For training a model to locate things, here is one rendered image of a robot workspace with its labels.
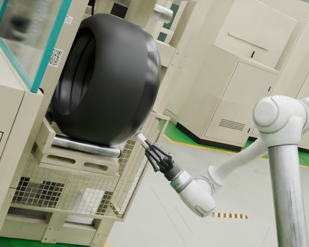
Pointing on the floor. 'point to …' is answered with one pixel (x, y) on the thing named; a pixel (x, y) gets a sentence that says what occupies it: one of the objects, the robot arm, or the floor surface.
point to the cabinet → (225, 99)
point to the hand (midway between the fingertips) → (143, 140)
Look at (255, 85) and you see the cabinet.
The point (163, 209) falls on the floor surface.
